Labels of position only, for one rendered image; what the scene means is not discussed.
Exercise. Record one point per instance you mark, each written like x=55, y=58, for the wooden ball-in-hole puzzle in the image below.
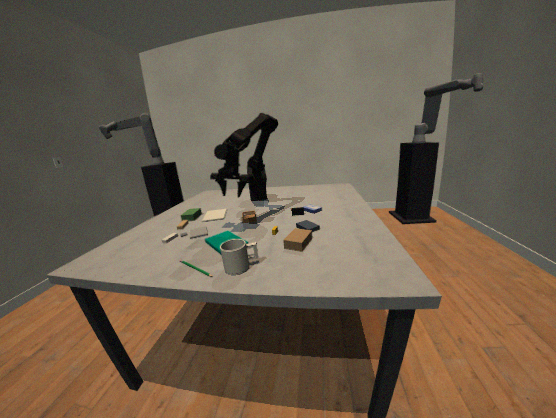
x=249, y=216

